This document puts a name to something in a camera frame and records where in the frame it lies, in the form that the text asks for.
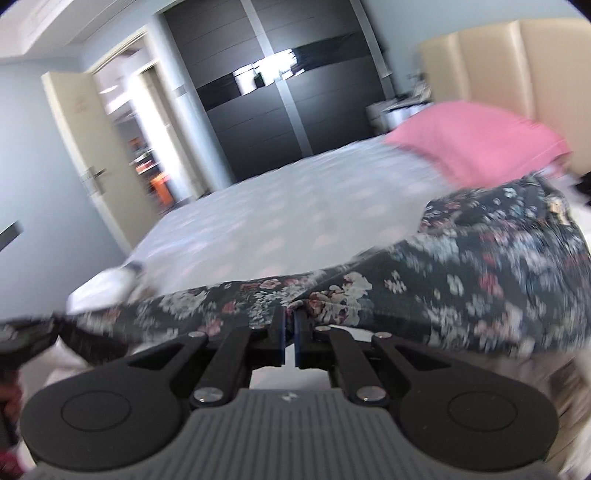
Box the dark floral pants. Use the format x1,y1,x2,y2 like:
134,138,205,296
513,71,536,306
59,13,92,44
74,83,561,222
72,174,590,364

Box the polka dot bed sheet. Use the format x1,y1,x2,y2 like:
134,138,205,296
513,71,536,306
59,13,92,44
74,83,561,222
66,133,463,315

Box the cream room door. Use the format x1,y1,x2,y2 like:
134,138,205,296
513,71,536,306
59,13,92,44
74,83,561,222
41,71,159,253

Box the white nightstand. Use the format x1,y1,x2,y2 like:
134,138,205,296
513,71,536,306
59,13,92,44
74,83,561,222
366,99,431,135

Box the pink blanket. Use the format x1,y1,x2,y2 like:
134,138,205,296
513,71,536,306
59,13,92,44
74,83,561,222
386,101,571,188

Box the dark wardrobe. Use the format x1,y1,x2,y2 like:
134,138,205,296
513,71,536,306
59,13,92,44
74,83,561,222
163,1,394,181

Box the beige padded headboard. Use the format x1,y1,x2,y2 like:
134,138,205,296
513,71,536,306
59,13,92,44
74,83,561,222
417,18,591,175

